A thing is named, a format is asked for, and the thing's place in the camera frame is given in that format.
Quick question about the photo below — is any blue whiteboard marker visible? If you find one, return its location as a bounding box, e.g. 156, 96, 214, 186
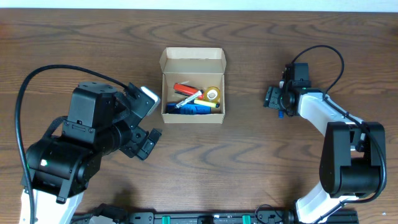
278, 110, 284, 118

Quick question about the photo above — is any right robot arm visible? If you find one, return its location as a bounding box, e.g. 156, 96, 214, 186
264, 62, 386, 223

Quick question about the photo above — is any yellow tape roll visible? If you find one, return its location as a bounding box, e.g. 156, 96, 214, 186
203, 86, 221, 103

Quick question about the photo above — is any black whiteboard marker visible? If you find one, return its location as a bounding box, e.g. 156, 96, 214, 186
169, 90, 203, 113

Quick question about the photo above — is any right black cable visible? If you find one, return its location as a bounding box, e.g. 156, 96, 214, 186
290, 44, 388, 224

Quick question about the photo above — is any blue plastic holder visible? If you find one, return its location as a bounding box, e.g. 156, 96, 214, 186
166, 103, 211, 115

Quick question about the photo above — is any black cable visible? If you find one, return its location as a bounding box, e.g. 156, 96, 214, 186
290, 44, 388, 224
14, 64, 137, 224

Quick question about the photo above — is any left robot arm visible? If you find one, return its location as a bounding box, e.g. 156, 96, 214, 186
19, 82, 162, 223

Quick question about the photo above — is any left black cable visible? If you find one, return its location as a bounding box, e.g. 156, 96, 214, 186
14, 64, 137, 224

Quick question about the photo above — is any yellow highlighter pen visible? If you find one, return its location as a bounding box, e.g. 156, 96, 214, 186
193, 99, 220, 108

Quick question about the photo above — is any open cardboard box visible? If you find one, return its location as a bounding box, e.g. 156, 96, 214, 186
159, 47, 226, 124

